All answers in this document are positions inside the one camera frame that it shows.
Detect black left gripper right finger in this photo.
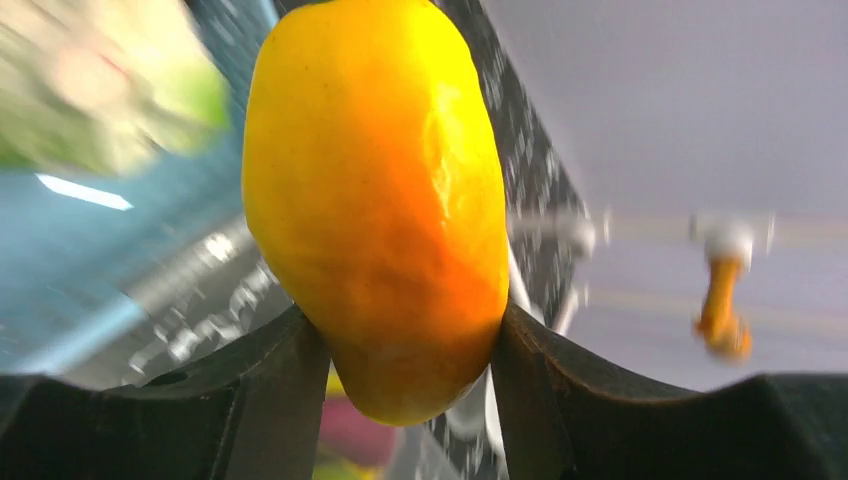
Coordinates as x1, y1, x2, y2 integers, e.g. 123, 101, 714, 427
491, 305, 847, 479

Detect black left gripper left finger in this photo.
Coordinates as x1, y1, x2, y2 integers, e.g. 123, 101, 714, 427
1, 307, 329, 479

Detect yellow orange mango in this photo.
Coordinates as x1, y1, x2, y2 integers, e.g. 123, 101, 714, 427
242, 1, 509, 426

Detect clear zip top bag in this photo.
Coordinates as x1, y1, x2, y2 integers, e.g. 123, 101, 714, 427
312, 370, 509, 479

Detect blue plastic basket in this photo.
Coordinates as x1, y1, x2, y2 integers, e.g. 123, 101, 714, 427
1, 1, 279, 374

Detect green white cabbage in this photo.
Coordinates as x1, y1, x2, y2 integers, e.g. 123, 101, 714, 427
1, 0, 230, 176

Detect white pvc pipe frame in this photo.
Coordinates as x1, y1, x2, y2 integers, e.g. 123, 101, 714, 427
508, 210, 847, 335

